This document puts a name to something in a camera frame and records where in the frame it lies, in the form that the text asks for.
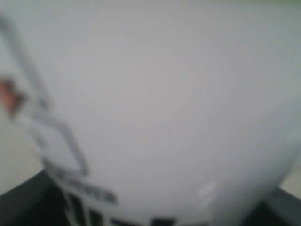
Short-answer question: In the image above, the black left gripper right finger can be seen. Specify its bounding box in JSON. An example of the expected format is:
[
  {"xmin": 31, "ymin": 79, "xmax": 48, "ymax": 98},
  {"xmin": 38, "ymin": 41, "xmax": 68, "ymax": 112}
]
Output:
[{"xmin": 242, "ymin": 188, "xmax": 301, "ymax": 226}]

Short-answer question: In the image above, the clear plastic drink bottle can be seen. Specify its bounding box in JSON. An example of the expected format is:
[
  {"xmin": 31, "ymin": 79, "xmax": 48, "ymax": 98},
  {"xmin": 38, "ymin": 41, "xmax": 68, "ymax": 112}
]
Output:
[{"xmin": 0, "ymin": 0, "xmax": 301, "ymax": 226}]

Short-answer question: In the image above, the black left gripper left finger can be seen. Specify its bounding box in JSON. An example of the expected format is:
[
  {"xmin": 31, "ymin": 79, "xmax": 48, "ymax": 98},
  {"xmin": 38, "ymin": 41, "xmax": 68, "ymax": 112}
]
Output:
[{"xmin": 0, "ymin": 171, "xmax": 69, "ymax": 226}]

